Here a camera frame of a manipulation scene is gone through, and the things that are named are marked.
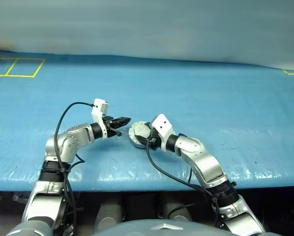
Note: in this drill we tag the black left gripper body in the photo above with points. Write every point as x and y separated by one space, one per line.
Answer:
108 126

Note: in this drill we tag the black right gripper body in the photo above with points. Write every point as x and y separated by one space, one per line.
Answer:
154 141

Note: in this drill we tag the silver round motor housing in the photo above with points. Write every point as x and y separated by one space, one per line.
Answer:
137 143

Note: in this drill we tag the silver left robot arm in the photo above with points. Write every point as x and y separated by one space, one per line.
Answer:
70 140

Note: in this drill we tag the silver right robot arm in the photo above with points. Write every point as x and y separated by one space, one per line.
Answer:
206 162

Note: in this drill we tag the blue table cover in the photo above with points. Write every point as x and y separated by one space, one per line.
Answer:
211 103

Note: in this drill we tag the grey rounded cylinder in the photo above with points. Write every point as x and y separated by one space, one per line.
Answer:
108 214
174 209

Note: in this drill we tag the grey robot torso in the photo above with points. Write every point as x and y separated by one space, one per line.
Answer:
161 228

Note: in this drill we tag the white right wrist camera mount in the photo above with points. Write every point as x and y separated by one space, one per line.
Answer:
163 126

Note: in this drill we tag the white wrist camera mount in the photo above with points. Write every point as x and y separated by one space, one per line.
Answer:
163 126
99 110

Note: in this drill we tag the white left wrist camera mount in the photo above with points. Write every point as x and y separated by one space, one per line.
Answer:
99 110

